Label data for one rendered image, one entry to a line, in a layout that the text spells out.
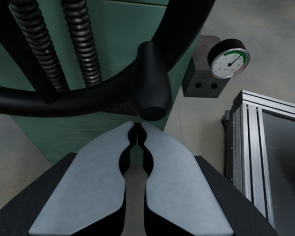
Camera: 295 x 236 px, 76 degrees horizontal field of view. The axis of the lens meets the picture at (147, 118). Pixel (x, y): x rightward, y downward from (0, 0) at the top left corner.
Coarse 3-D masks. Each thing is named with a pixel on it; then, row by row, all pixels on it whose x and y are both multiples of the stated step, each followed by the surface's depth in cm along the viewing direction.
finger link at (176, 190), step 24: (144, 144) 10; (168, 144) 10; (144, 168) 10; (168, 168) 8; (192, 168) 8; (168, 192) 7; (192, 192) 7; (144, 216) 7; (168, 216) 6; (192, 216) 6; (216, 216) 6
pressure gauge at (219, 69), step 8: (224, 40) 30; (232, 40) 30; (216, 48) 31; (224, 48) 30; (232, 48) 29; (240, 48) 29; (208, 56) 32; (216, 56) 30; (224, 56) 30; (232, 56) 30; (240, 56) 30; (248, 56) 30; (216, 64) 31; (224, 64) 31; (232, 64) 31; (240, 64) 32; (216, 72) 33; (224, 72) 33; (232, 72) 33; (240, 72) 33
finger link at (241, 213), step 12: (204, 168) 8; (216, 180) 8; (216, 192) 7; (228, 192) 7; (240, 192) 7; (228, 204) 7; (240, 204) 7; (252, 204) 7; (228, 216) 6; (240, 216) 6; (252, 216) 6; (240, 228) 6; (252, 228) 6; (264, 228) 6
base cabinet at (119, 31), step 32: (96, 0) 28; (64, 32) 32; (96, 32) 32; (128, 32) 33; (0, 64) 37; (64, 64) 37; (128, 64) 38; (32, 128) 57; (64, 128) 57; (96, 128) 58; (160, 128) 60
